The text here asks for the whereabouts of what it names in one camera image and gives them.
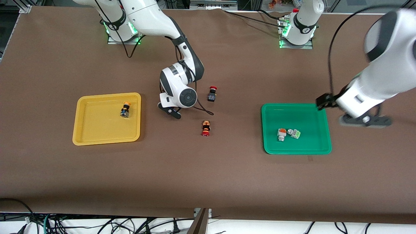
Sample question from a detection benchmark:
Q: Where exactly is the green plastic tray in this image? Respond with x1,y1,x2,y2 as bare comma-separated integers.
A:
261,103,332,155

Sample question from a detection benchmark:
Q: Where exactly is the yellow plastic tray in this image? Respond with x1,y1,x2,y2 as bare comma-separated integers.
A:
72,92,142,146

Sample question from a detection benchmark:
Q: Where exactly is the brown table cover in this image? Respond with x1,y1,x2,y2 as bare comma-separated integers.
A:
0,6,416,225

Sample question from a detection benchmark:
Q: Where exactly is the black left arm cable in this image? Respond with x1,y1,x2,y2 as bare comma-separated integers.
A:
328,4,407,96

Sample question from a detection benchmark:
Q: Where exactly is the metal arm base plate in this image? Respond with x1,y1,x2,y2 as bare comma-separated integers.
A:
107,19,143,45
278,18,314,50

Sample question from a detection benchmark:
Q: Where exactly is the short black table cable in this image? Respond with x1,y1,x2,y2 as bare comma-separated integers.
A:
258,9,290,20

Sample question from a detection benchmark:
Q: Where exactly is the long black table cable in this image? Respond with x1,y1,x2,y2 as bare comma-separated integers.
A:
223,9,286,29

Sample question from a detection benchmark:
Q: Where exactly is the black floor cable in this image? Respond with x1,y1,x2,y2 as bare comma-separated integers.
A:
0,198,36,234

